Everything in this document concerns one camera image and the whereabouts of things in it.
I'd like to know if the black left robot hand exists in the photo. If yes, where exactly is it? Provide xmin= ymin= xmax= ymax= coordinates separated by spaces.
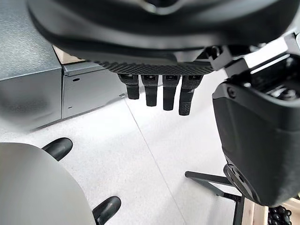
xmin=27 ymin=0 xmax=300 ymax=208

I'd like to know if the small grey metal cabinet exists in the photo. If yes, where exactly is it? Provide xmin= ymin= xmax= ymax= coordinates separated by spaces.
xmin=61 ymin=61 xmax=128 ymax=119

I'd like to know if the pale wooden board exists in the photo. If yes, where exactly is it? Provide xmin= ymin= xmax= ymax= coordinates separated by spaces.
xmin=52 ymin=45 xmax=85 ymax=65

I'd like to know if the large dark grey metal cabinet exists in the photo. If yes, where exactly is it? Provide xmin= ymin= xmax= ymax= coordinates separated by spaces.
xmin=0 ymin=0 xmax=63 ymax=132

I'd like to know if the dark robot foot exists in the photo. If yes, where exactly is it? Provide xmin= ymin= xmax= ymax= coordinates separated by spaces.
xmin=91 ymin=195 xmax=122 ymax=225
xmin=41 ymin=137 xmax=74 ymax=162

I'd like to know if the light wooden table panel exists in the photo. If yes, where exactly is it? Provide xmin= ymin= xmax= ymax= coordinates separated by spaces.
xmin=241 ymin=196 xmax=300 ymax=225

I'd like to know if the dark grape bunch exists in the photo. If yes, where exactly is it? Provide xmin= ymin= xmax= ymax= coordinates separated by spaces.
xmin=267 ymin=204 xmax=293 ymax=225

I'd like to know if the black metal table frame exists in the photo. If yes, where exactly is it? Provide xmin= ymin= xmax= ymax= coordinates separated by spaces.
xmin=184 ymin=171 xmax=246 ymax=225

